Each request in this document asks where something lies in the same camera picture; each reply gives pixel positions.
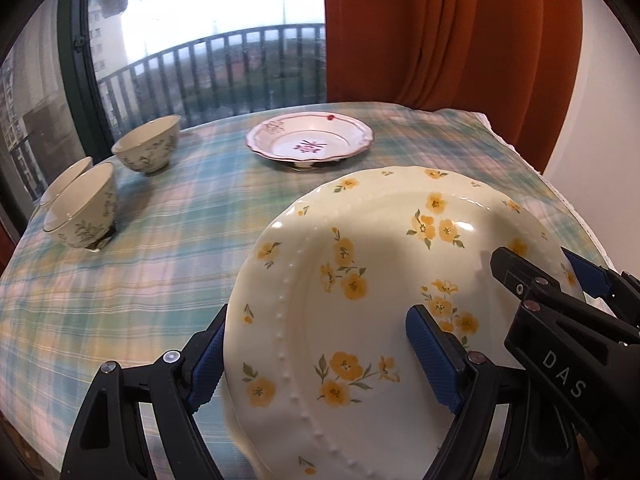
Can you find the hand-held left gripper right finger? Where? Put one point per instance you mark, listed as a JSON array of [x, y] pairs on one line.
[[432, 360]]

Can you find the balcony railing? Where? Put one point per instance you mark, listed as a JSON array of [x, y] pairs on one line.
[[225, 70]]

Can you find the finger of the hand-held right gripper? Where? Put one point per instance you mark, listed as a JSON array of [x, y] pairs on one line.
[[590, 275], [515, 272]]

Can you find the cream plate with yellow flowers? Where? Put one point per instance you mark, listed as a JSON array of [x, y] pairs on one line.
[[360, 240]]

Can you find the plaid tablecloth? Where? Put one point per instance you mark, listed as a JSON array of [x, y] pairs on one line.
[[175, 270]]

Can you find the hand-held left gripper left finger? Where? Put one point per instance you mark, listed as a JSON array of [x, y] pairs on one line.
[[206, 360]]

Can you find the dark green window frame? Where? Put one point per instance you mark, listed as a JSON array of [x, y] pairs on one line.
[[75, 60]]

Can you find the white plate with red pattern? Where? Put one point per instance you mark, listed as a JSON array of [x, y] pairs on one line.
[[310, 140]]

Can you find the cream floral bowl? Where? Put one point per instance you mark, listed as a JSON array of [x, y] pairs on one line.
[[62, 180], [147, 147], [82, 212]]

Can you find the orange curtain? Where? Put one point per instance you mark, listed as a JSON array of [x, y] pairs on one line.
[[450, 35]]

